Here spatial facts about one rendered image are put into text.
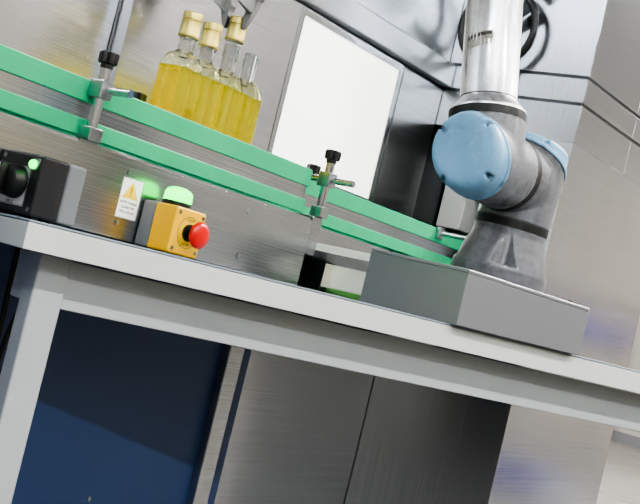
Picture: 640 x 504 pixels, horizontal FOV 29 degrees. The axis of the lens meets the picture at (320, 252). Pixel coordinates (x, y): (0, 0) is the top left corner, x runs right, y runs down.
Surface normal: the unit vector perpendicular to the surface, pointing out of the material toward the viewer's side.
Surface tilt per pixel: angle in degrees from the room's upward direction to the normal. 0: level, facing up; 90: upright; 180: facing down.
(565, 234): 90
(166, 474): 90
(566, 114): 90
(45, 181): 90
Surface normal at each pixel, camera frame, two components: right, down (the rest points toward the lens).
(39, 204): 0.81, 0.18
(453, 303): -0.81, -0.22
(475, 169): -0.57, -0.07
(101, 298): 0.53, 0.10
